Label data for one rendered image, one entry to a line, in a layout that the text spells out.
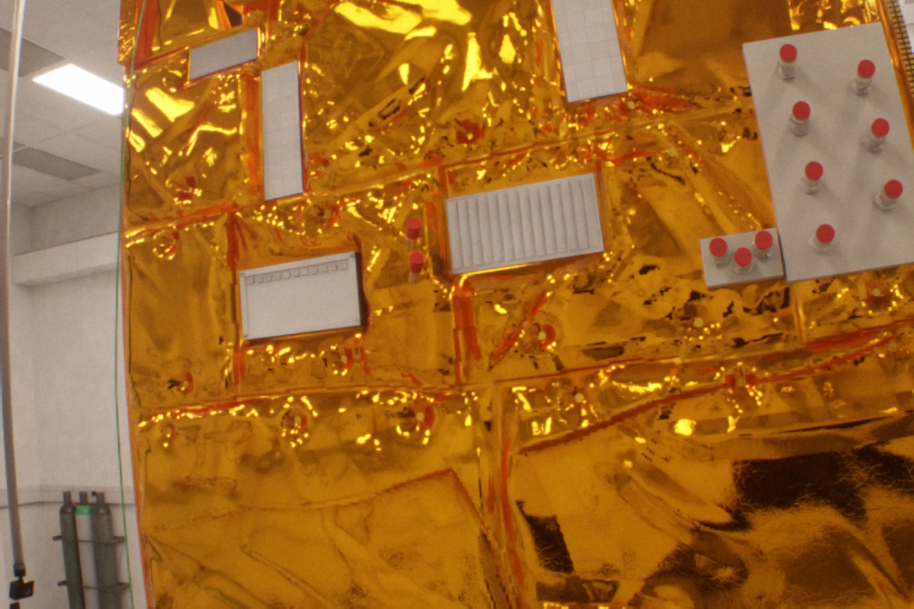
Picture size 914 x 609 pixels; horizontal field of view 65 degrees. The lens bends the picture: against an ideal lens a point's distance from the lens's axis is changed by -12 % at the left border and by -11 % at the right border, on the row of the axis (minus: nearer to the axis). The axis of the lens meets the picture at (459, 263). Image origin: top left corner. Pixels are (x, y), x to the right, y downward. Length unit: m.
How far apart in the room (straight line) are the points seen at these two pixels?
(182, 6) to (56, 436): 8.39
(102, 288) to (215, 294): 7.88
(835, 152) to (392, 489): 1.12
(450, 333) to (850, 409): 0.81
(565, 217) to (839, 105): 0.60
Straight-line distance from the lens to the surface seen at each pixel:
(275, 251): 1.90
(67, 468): 10.22
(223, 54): 2.16
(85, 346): 9.94
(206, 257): 1.97
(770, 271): 1.55
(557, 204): 1.66
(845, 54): 1.66
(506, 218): 1.68
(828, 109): 1.62
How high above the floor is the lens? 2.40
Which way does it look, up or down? 10 degrees up
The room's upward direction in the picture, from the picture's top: 6 degrees counter-clockwise
